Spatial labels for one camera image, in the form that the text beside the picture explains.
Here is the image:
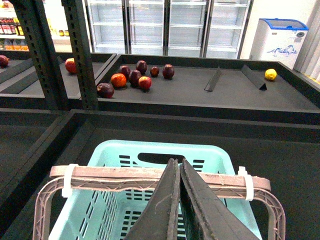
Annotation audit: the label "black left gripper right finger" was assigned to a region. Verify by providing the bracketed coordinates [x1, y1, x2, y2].
[179, 159, 258, 240]

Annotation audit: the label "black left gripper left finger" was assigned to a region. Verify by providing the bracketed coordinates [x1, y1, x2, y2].
[124, 158, 180, 240]

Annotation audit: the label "teal plastic shopping basket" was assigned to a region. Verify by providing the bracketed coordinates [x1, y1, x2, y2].
[48, 139, 263, 240]

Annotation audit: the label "brown basket handle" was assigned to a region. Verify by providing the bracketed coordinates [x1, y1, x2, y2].
[32, 165, 286, 240]

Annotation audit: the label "red yellow apple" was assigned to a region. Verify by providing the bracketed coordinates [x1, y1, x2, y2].
[138, 76, 152, 91]

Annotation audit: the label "dark red apple front left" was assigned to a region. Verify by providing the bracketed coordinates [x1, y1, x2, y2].
[96, 83, 115, 99]

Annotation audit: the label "dark red apple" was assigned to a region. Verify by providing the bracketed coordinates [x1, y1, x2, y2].
[118, 65, 131, 80]
[162, 64, 175, 79]
[128, 70, 142, 87]
[136, 60, 148, 75]
[96, 83, 115, 99]

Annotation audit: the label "dark red apple centre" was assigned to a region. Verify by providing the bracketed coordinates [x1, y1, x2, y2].
[128, 70, 142, 87]

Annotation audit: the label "dark red apple right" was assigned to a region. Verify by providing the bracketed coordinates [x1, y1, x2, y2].
[162, 64, 175, 79]

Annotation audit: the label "small red apple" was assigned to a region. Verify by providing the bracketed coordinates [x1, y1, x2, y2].
[150, 66, 160, 78]

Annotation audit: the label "dark red apple back left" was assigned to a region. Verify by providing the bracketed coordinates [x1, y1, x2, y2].
[118, 65, 131, 80]

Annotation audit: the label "right white zip tie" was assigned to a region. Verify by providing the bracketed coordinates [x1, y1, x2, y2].
[238, 166, 254, 202]

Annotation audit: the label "white zip tie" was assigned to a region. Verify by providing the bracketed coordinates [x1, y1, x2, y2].
[61, 163, 79, 198]
[238, 166, 254, 202]

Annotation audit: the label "left white zip tie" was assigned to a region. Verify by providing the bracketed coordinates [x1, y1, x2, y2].
[61, 163, 79, 198]

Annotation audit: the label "upper black produce tray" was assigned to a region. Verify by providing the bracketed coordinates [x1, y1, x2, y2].
[92, 53, 320, 125]

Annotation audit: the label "black produce tray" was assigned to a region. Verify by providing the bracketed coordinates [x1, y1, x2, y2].
[0, 109, 320, 240]
[92, 53, 320, 125]

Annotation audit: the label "left black shelf divider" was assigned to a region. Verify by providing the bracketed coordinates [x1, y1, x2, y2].
[204, 67, 222, 92]

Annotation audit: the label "black shelf divider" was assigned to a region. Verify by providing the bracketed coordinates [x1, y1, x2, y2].
[204, 67, 222, 92]
[241, 64, 267, 91]

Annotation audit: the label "orange fruit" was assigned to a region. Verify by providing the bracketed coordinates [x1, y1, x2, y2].
[110, 73, 127, 88]

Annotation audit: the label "right black shelf divider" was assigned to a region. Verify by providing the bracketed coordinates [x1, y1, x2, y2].
[241, 64, 267, 91]

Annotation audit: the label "lower black produce tray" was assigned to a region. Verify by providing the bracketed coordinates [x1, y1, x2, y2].
[0, 109, 320, 240]

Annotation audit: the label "yellow lemon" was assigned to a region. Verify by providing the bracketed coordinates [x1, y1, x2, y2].
[264, 68, 277, 81]

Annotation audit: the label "glass door display fridge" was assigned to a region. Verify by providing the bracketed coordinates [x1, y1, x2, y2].
[85, 0, 252, 59]

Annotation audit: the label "left upper black tray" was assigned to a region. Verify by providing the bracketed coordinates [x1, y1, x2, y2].
[0, 51, 117, 111]

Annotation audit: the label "white blue chest freezer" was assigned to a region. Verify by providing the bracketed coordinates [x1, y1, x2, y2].
[249, 18, 309, 69]

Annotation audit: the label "dark pomegranate far left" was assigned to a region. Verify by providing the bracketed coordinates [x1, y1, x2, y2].
[0, 55, 10, 68]

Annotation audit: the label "bottles on store shelf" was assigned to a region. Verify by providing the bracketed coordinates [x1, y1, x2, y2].
[0, 17, 24, 36]

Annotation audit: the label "red apple behind post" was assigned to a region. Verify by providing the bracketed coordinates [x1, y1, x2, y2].
[64, 58, 77, 74]

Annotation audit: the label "right black slotted post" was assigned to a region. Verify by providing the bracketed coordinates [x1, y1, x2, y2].
[61, 0, 98, 110]

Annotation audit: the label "black slotted post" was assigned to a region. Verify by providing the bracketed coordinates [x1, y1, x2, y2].
[61, 0, 98, 110]
[11, 0, 68, 110]

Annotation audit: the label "left black slotted post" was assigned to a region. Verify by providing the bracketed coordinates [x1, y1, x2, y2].
[11, 0, 68, 110]

